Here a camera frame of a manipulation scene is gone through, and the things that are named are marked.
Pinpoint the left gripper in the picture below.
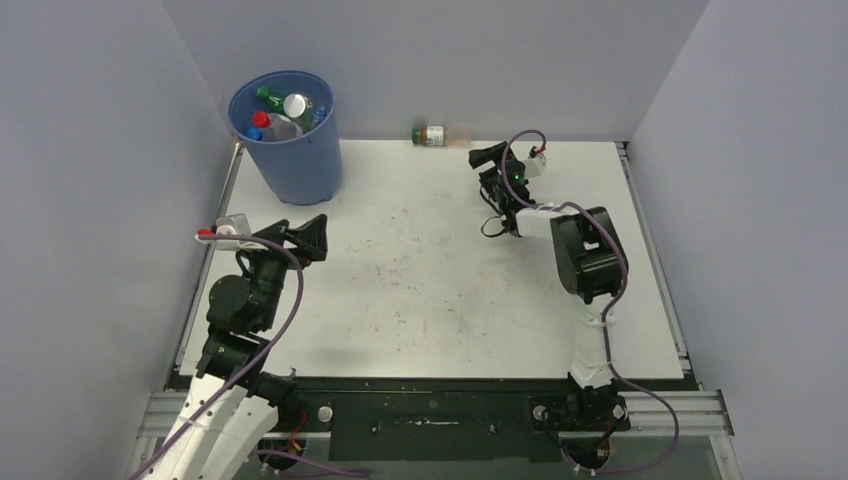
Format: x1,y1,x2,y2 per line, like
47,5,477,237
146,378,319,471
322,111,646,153
240,213,326,330

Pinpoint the green cap brown bottle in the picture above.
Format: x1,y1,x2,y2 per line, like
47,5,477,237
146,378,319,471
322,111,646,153
410,124,472,147

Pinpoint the red label water bottle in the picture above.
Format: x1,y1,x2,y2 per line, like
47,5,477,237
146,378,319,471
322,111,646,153
251,111,304,142

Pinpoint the Pepsi logo bottle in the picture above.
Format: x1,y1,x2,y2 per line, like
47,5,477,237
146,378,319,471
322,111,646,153
246,127,263,141

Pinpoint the blue label crushed bottle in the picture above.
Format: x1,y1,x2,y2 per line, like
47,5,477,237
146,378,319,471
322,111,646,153
311,106,329,128

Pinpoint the clear plastic jar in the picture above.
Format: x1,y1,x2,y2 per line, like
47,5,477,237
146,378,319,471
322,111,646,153
282,92,314,132

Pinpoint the green plastic bottle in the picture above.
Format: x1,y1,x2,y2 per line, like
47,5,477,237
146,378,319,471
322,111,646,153
255,86,285,114

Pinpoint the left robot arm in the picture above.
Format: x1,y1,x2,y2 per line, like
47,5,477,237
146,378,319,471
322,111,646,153
139,214,328,479

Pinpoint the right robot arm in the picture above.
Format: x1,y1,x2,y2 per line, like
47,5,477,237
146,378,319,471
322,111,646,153
468,142,627,432

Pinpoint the blue plastic bin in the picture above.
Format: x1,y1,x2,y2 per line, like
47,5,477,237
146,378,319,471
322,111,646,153
226,70,343,205

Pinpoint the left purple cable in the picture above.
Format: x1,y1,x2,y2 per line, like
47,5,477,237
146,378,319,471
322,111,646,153
125,233,306,480

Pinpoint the purple cable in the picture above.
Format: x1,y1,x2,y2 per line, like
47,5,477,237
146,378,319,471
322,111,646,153
500,128,681,476
125,233,306,480

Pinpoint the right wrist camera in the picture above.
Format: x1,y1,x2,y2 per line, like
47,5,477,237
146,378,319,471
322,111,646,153
522,147,547,179

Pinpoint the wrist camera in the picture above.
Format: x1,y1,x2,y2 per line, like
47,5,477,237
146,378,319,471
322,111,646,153
195,213,251,251
522,147,547,179

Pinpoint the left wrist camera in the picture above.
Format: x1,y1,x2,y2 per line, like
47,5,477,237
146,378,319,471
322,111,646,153
195,213,251,251

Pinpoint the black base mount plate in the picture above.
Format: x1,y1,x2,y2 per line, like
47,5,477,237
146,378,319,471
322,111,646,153
257,377,630,463

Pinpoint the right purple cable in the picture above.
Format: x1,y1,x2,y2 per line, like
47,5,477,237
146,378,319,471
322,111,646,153
500,128,681,476

